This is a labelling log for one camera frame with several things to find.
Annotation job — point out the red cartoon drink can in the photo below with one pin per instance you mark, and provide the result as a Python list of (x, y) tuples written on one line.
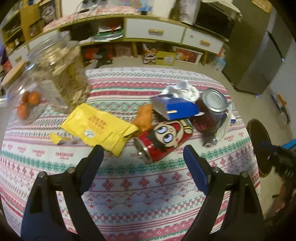
[(163, 138)]

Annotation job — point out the patterned knit tablecloth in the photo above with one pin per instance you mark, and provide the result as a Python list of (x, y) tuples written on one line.
[(128, 200)]

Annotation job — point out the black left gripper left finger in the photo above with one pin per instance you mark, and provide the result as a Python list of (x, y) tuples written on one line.
[(42, 218)]

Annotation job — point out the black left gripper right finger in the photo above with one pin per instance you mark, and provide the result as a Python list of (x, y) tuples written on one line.
[(243, 219)]

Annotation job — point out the red tin can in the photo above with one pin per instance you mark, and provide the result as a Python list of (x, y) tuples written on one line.
[(212, 105)]

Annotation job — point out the blue biscuit box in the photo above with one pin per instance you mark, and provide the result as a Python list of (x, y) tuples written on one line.
[(172, 108)]

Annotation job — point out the orange peel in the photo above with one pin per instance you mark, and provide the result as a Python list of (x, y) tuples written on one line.
[(143, 119)]

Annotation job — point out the black microwave oven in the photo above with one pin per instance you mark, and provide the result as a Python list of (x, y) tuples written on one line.
[(217, 17)]

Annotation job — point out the clear jar of seeds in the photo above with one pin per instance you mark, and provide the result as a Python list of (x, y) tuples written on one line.
[(58, 70)]

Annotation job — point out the white wooden tv cabinet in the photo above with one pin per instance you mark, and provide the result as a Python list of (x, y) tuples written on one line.
[(118, 28)]

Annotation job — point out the yellow snack bag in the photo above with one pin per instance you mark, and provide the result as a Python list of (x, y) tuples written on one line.
[(96, 127)]

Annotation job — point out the crumpled white tissue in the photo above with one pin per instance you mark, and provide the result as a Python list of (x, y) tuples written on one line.
[(182, 90)]

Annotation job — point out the grey refrigerator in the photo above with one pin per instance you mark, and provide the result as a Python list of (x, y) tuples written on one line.
[(258, 46)]

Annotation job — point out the clear box of tangerines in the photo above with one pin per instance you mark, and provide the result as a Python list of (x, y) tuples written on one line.
[(20, 87)]

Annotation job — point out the yellow cardboard box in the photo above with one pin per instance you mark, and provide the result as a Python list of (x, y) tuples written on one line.
[(165, 58)]

